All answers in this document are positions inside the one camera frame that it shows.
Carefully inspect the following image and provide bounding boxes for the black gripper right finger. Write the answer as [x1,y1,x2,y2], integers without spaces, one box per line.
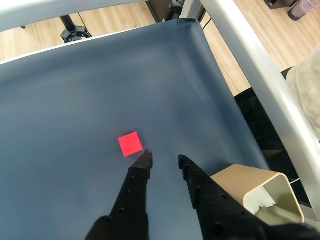
[177,154,272,240]

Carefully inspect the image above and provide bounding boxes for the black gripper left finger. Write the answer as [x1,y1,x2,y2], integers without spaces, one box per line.
[84,148,154,240]

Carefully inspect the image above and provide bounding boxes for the red cube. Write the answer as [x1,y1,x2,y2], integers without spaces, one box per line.
[118,131,144,158]

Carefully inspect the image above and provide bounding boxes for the beige box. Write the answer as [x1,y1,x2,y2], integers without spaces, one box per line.
[210,163,305,223]

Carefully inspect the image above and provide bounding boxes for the white tissue paper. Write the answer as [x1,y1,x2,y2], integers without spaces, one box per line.
[247,187,277,216]

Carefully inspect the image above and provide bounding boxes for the dark blue-grey mat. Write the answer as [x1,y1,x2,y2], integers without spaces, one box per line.
[0,18,272,240]

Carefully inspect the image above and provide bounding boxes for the pink bin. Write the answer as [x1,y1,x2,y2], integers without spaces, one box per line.
[287,0,318,21]

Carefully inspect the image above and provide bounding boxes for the silver table frame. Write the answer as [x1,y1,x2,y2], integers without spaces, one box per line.
[0,0,320,221]

